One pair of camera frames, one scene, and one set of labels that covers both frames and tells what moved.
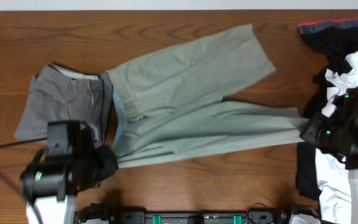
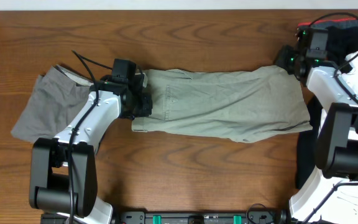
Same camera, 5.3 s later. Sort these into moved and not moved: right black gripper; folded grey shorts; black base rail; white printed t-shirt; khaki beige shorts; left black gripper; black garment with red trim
Moved: left black gripper; khaki beige shorts; right black gripper
Not moved: white printed t-shirt; folded grey shorts; black base rail; black garment with red trim
